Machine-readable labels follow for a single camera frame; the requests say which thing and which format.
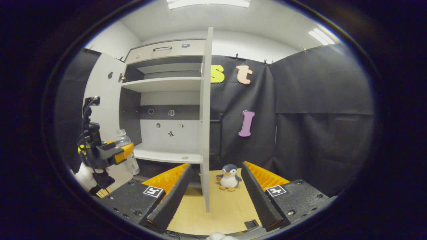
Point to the white cabinet drawer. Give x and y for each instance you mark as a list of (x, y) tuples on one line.
[(173, 53)]

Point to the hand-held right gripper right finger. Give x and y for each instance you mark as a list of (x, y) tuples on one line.
[(258, 196)]

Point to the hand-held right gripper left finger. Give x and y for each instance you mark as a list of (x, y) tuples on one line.
[(170, 200)]

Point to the clear bottle with red label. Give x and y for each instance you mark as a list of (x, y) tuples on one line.
[(133, 166)]

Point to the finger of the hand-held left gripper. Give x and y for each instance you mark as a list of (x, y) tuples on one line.
[(125, 151)]

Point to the ceiling light panel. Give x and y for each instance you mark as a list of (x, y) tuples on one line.
[(206, 3), (321, 36)]

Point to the white and grey cabinet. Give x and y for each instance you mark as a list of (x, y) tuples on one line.
[(163, 84)]

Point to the penguin plush toy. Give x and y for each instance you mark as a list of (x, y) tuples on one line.
[(229, 180)]

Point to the small black block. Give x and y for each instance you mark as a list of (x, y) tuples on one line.
[(252, 224)]

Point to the white cabinet door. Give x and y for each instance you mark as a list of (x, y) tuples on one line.
[(105, 100), (206, 116)]

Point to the black backdrop cloth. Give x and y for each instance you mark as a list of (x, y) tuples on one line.
[(317, 133)]

